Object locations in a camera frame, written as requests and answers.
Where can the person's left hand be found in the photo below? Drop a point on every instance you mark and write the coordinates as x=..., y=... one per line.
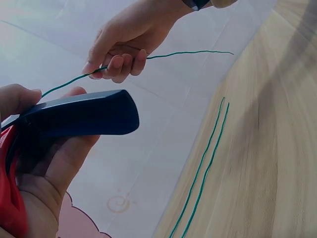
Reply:
x=40, y=198

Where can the person's right hand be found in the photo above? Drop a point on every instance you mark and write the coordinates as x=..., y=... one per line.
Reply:
x=138, y=24

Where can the person's left thumb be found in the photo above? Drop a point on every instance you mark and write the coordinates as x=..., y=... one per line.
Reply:
x=18, y=98

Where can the person's left fingers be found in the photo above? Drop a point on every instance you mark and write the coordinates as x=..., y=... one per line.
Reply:
x=71, y=155

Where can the person's right thumb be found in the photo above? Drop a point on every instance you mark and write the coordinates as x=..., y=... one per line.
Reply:
x=99, y=50

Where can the black wrist band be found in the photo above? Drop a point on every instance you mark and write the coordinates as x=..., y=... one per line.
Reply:
x=198, y=3

